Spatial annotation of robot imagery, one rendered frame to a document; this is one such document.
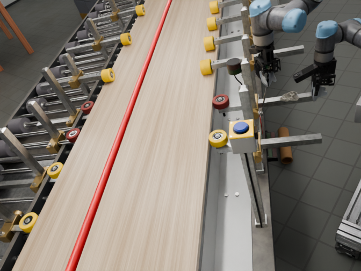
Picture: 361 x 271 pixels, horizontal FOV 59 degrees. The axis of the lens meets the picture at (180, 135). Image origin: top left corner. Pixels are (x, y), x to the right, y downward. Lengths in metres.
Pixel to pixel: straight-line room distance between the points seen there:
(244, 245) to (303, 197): 0.93
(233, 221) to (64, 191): 0.76
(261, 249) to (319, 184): 1.10
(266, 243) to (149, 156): 0.60
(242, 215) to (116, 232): 0.55
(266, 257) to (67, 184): 0.90
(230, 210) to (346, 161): 1.17
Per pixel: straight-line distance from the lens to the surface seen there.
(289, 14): 1.16
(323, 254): 2.05
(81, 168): 1.56
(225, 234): 1.42
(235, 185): 1.55
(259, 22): 1.21
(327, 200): 2.23
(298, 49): 1.71
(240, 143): 0.92
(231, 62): 1.39
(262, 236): 1.31
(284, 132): 2.51
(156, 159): 1.39
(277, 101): 1.56
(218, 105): 1.54
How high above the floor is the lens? 1.86
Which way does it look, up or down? 41 degrees down
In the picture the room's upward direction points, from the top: 22 degrees counter-clockwise
